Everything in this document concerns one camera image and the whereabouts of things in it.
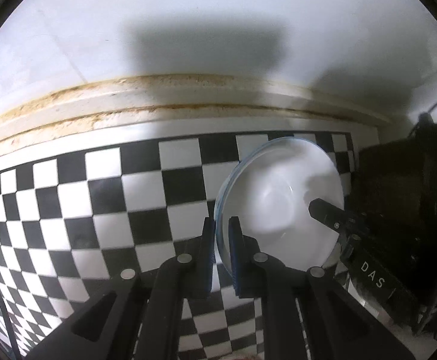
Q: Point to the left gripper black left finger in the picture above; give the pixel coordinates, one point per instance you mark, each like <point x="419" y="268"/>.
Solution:
<point x="197" y="279"/>

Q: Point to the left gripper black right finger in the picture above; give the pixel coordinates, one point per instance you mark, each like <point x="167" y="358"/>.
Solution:
<point x="248" y="274"/>

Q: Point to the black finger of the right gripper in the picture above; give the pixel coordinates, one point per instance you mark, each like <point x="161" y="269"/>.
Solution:
<point x="329" y="215"/>

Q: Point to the white bowl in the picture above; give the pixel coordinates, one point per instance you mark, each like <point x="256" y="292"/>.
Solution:
<point x="270" y="192"/>

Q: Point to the black white checkered mat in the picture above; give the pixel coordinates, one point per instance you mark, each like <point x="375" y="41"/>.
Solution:
<point x="70" y="222"/>

